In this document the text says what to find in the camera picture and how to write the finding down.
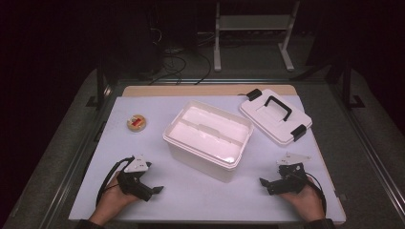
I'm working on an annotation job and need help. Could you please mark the white table mat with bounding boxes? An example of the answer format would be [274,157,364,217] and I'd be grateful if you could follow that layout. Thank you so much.
[68,94,348,224]

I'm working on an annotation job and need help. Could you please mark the person's right hand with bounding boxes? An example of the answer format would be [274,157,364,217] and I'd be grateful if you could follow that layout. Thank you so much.
[280,177,327,222]

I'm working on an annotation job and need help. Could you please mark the person's left hand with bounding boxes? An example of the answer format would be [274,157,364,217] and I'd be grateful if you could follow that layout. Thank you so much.
[90,171,141,226]

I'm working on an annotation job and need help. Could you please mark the black floor cables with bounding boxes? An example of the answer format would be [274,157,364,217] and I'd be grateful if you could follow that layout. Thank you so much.
[147,28,214,86]

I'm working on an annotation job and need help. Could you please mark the hand-held gripper black cable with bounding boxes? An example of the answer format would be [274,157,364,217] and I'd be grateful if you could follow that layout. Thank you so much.
[305,171,329,215]
[96,156,136,206]

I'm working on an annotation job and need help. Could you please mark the right hand-held gripper black cable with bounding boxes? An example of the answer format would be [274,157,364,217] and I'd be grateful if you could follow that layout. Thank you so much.
[305,171,329,215]

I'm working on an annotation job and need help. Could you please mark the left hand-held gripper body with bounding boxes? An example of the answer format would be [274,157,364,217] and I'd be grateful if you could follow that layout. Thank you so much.
[116,155,155,203]

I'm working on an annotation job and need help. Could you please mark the white lid with black handle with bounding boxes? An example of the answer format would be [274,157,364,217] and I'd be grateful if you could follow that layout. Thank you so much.
[238,88,313,147]

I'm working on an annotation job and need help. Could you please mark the white metal stand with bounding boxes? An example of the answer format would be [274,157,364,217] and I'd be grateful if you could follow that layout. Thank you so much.
[213,0,302,73]

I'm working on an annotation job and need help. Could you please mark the metal frame rail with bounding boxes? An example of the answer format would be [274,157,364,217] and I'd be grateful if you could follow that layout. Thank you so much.
[329,84,405,220]
[37,84,119,229]

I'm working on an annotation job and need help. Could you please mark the black metal post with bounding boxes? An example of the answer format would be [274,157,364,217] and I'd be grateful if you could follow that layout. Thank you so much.
[340,60,366,111]
[85,60,113,111]

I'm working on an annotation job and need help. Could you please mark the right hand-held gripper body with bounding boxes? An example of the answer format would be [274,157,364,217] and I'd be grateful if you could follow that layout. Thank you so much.
[269,152,312,196]

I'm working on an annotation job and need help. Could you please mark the left hand-held gripper black cable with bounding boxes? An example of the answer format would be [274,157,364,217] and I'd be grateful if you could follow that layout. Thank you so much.
[96,156,136,206]

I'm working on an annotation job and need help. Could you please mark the white plastic storage box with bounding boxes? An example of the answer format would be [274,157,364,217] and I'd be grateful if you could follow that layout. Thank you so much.
[162,100,255,184]

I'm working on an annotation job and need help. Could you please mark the white plastic tray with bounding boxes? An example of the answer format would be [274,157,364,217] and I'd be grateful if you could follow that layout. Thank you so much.
[166,105,251,164]

